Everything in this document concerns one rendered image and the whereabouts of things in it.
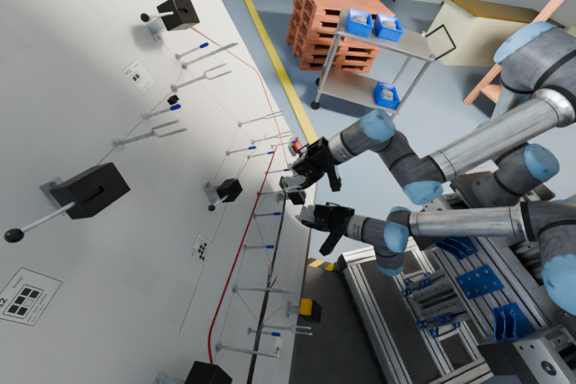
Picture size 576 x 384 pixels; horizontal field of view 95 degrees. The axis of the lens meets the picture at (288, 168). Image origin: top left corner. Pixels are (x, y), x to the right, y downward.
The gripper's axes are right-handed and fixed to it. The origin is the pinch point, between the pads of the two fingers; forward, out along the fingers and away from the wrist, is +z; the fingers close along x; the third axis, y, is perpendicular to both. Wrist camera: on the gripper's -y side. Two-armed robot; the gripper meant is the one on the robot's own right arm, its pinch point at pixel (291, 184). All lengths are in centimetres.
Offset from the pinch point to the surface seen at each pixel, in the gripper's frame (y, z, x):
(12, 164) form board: 47, -13, 39
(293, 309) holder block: -23.2, 16.6, 27.2
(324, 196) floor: -89, 80, -94
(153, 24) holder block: 51, -17, 5
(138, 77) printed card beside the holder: 46, -13, 15
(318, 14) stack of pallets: -2, 36, -281
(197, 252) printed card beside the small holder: 18.5, -0.6, 32.5
